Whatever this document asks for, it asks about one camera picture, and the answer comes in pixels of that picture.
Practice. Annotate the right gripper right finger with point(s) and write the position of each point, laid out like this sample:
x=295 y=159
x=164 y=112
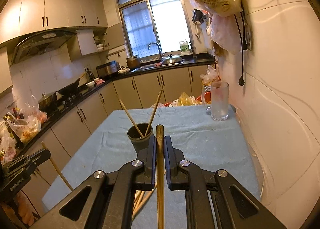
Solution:
x=214 y=199

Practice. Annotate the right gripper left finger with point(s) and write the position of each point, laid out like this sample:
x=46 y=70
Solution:
x=105 y=200

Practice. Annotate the person's left hand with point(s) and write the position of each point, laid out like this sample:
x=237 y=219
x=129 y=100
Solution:
x=24 y=209

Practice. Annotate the white printed plastic bag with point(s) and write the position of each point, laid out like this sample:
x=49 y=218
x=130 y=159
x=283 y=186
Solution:
x=26 y=129

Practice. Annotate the blue table cloth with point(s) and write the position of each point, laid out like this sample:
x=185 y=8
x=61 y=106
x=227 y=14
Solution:
x=210 y=144

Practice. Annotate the plastic bag with red contents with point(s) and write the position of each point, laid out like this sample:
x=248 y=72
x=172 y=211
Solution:
x=32 y=109

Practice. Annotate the dark green utensil holder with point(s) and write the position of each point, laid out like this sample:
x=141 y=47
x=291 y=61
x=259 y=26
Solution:
x=140 y=138

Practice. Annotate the pot with lid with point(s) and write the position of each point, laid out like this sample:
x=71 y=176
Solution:
x=47 y=102

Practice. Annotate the clear glass mug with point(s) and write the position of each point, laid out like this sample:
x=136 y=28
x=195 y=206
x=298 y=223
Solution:
x=219 y=93

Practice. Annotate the black wok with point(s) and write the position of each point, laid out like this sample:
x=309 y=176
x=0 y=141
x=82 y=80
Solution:
x=71 y=88

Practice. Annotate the red basin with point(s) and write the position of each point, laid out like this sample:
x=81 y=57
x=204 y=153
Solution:
x=193 y=101

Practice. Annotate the white bowl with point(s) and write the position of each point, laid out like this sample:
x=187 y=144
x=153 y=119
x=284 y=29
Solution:
x=90 y=84

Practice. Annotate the range hood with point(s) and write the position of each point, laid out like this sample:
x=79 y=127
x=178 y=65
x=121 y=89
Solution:
x=39 y=43

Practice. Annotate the brown clay pot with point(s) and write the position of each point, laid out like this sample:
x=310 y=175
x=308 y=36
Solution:
x=133 y=62

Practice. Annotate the steel pot lid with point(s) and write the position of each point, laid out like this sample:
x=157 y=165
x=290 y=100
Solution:
x=172 y=59

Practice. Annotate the green detergent bottle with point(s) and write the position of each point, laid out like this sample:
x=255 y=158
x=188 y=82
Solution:
x=184 y=47

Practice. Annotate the pink hanging plastic bag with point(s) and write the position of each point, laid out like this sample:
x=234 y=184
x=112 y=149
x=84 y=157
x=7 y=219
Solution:
x=225 y=35

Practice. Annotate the window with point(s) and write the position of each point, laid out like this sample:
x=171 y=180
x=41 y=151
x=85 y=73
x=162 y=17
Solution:
x=154 y=27

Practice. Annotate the upper wall cabinets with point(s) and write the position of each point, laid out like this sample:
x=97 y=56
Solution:
x=22 y=18

